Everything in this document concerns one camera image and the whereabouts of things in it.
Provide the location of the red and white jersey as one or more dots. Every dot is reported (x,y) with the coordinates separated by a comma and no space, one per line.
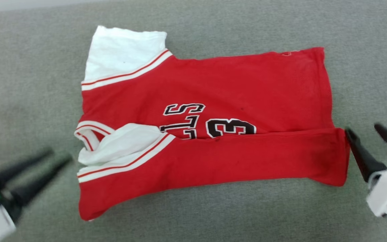
(230,84)

